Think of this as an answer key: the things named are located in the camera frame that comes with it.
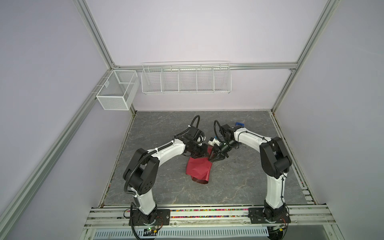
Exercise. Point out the white slotted cable duct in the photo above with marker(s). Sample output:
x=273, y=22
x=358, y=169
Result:
x=182, y=233

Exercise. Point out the dark red wrapping paper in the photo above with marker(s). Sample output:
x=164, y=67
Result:
x=199, y=169

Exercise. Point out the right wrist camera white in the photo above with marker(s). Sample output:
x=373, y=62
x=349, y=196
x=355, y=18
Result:
x=213, y=141

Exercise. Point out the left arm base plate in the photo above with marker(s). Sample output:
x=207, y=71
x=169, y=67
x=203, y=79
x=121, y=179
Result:
x=156, y=217

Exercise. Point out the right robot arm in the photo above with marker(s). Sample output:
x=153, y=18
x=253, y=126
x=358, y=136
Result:
x=275, y=161

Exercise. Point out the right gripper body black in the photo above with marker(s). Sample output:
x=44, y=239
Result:
x=223, y=149

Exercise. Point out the long white wire basket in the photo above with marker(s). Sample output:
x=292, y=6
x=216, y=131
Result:
x=186, y=77

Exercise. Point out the blue tape dispenser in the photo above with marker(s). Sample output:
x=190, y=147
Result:
x=239, y=124

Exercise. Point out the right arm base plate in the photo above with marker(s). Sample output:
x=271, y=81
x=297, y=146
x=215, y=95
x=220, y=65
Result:
x=268, y=216

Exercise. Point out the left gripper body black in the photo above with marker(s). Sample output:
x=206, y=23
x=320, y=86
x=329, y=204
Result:
x=198, y=151

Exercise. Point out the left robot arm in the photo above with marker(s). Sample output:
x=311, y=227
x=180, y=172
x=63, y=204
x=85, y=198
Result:
x=140, y=175

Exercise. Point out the aluminium front rail frame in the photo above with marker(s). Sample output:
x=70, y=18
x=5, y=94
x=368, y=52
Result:
x=118, y=217

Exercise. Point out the small white mesh basket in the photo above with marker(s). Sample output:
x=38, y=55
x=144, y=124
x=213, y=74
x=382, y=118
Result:
x=119, y=90

